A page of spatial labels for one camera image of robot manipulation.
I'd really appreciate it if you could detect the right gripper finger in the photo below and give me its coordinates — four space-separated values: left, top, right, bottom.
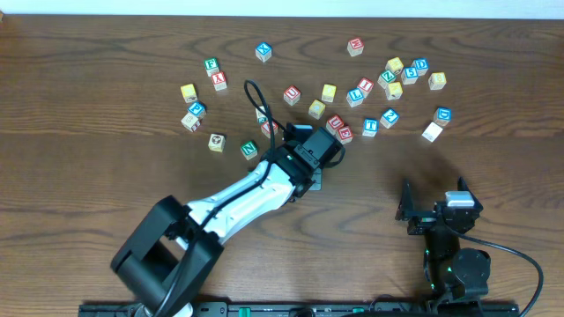
457 177 484 210
395 179 417 220

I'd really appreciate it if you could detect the blue T block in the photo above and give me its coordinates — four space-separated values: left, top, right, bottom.
362 118 379 137

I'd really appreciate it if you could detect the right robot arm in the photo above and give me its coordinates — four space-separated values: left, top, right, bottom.
395 178 491 313

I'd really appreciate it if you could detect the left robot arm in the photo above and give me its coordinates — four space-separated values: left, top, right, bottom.
111 125 345 316

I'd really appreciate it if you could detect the red E block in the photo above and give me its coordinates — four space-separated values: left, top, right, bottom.
336 126 353 144

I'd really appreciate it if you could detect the red U block lower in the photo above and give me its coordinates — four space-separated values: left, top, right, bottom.
326 114 345 135

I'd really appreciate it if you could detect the red u block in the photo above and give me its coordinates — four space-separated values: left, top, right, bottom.
326 114 345 135
283 85 301 106

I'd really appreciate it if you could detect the red A block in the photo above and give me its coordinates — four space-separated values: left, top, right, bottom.
261 121 278 138

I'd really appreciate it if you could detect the plain wood block right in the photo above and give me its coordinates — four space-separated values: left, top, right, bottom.
422 122 443 143

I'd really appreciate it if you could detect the blue L block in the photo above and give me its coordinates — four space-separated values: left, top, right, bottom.
346 88 364 107

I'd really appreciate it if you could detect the red U block upper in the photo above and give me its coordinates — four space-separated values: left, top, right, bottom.
283 85 301 106

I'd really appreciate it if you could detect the wood block green side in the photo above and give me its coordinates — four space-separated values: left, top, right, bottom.
256 106 268 125

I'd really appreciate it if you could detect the blue D block lower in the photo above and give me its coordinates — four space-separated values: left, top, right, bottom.
433 107 452 127

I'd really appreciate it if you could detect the blue d block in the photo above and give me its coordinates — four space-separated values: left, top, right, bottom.
412 58 429 77
433 107 452 127

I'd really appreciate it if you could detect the green N block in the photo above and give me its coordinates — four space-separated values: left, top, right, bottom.
240 140 258 160

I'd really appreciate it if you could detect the blue 2 block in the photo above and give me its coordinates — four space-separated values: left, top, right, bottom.
380 108 399 129

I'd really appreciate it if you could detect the red I block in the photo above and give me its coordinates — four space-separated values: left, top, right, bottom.
357 77 375 98

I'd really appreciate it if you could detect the yellow block below Z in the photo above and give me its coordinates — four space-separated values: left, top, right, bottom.
385 82 403 100

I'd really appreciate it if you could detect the green Z block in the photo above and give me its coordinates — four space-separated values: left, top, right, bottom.
377 70 396 89

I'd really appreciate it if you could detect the wood picture block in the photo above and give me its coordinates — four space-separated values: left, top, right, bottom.
208 134 226 152

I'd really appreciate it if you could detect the yellow 8 block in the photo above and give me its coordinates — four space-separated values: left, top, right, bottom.
428 72 447 91

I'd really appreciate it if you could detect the red H block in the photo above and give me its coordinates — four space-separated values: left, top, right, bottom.
347 38 365 56

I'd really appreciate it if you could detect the blue 5 block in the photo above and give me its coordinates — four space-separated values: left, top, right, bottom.
401 67 419 85

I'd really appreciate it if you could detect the blue X block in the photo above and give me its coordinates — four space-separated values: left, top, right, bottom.
255 42 272 63

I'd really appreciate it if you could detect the red Y block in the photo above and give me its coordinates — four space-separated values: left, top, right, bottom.
211 71 227 91

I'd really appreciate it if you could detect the blue D block upper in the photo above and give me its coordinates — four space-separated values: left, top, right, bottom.
412 58 429 77

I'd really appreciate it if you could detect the blue P block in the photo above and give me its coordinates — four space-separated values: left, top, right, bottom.
188 101 206 119

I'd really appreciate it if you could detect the plain wood red-sided block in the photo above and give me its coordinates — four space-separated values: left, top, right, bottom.
181 113 200 132

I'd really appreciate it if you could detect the green F block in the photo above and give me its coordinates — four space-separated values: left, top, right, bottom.
204 57 220 77

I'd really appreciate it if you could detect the right black cable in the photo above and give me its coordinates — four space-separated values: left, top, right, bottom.
444 222 545 317

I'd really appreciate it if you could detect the black cable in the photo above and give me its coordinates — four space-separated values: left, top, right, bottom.
152 79 278 317
444 222 545 317

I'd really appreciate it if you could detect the left black cable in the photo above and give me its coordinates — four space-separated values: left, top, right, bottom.
152 79 278 317

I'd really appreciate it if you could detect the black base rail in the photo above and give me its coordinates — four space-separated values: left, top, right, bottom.
78 300 521 317

